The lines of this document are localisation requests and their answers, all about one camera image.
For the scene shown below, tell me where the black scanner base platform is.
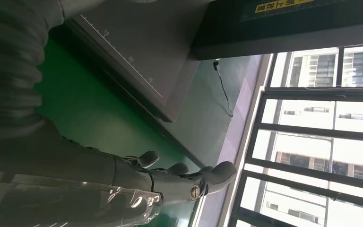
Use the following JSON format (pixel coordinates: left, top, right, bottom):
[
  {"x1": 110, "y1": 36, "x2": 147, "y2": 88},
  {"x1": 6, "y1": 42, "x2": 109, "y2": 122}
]
[{"x1": 63, "y1": 0, "x2": 215, "y2": 123}]

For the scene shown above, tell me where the black framed window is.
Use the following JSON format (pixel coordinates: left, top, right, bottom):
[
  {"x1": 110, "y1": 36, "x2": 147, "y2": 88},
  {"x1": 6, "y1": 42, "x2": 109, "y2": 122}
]
[{"x1": 226, "y1": 44, "x2": 363, "y2": 227}]

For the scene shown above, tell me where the black scanner column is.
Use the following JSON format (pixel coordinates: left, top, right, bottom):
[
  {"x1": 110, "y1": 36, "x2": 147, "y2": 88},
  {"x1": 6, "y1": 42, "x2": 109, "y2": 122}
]
[{"x1": 189, "y1": 0, "x2": 363, "y2": 61}]

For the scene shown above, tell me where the yellow and black column label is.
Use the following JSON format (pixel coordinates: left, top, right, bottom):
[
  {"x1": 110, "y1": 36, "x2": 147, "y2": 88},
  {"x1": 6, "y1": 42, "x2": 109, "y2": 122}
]
[{"x1": 240, "y1": 0, "x2": 329, "y2": 22}]

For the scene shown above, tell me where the black scanner power cable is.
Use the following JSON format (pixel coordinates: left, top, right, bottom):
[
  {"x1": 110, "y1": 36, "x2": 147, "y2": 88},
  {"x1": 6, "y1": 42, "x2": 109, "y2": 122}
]
[{"x1": 213, "y1": 60, "x2": 234, "y2": 118}]

